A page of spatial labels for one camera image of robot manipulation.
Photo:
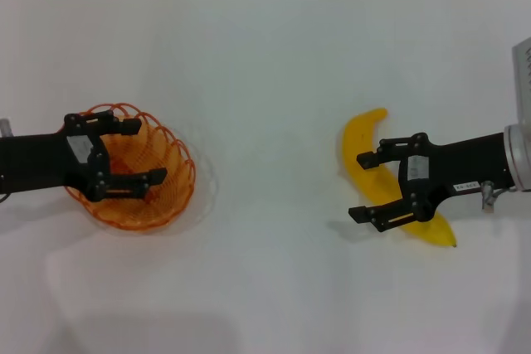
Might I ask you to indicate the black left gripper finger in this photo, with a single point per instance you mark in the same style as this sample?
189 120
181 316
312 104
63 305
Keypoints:
155 176
130 127

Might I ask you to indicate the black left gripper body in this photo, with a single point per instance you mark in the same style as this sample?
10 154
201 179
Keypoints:
37 159

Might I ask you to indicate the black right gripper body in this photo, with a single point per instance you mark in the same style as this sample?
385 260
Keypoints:
456 163

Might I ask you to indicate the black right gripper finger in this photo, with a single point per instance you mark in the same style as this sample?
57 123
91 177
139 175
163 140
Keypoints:
359 215
367 161

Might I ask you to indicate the yellow banana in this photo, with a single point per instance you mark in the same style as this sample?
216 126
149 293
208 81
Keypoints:
359 134

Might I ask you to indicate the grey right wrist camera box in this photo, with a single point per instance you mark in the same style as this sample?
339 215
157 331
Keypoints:
522 80

